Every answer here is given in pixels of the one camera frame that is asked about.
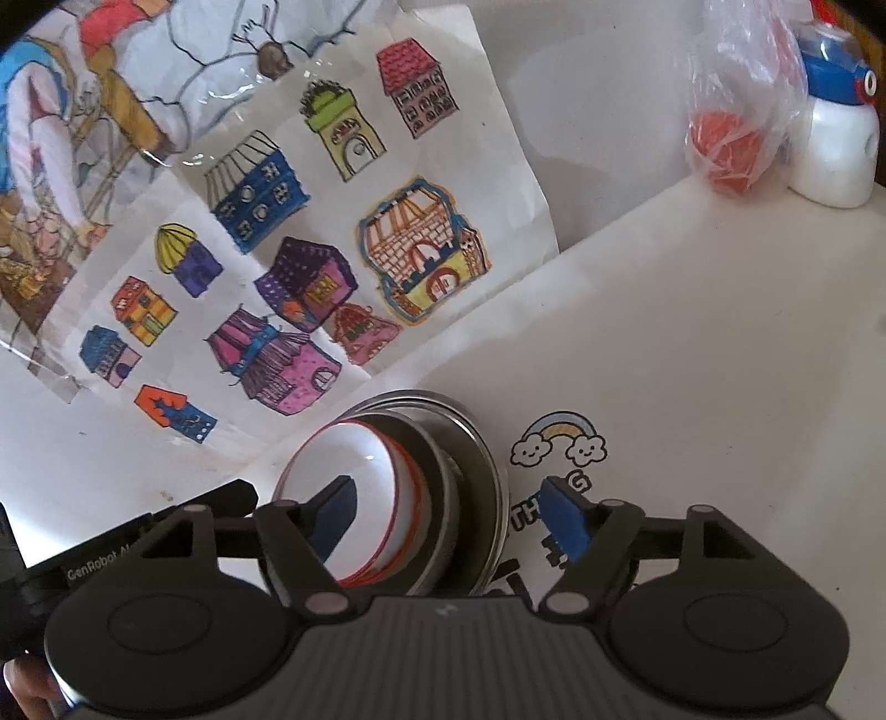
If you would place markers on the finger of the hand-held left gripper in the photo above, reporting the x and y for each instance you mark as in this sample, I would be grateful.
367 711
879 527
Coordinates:
235 498

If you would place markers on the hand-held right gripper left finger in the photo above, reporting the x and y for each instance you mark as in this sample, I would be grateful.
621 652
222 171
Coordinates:
339 512

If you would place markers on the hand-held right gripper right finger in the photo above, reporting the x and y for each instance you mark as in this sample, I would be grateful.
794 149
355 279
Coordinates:
564 516

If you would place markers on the steel bowl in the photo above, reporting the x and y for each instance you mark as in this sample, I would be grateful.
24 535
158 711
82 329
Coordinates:
439 512

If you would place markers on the person's left hand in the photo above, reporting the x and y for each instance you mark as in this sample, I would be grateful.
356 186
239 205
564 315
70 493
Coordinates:
34 692

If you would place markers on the white printed tablecloth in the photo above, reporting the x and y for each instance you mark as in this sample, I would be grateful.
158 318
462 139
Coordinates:
692 346

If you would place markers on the colourful houses drawing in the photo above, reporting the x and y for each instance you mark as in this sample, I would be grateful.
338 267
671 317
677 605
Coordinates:
450 173

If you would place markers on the clear plastic bag red contents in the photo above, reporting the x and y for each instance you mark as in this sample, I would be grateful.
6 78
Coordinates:
727 145

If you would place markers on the boy with fan drawing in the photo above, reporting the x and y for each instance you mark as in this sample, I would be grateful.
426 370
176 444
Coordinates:
104 104

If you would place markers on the white water bottle blue lid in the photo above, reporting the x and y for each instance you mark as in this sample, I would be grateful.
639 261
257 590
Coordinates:
834 152

